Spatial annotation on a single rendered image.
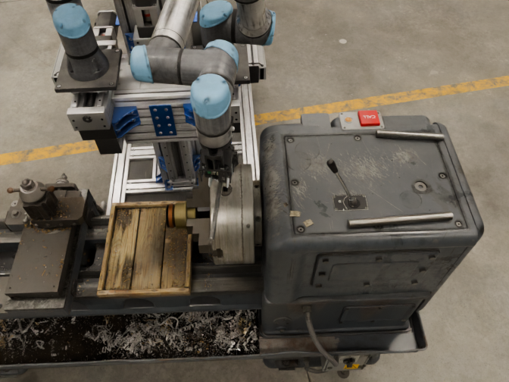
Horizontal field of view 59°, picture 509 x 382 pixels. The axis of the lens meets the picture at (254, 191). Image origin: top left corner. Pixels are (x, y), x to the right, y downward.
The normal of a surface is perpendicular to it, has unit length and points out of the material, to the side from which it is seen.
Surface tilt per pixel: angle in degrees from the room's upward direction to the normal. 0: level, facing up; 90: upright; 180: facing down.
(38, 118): 0
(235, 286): 0
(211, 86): 6
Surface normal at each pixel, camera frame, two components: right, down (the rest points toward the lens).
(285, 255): 0.04, 0.80
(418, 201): 0.00, -0.58
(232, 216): 0.03, 0.01
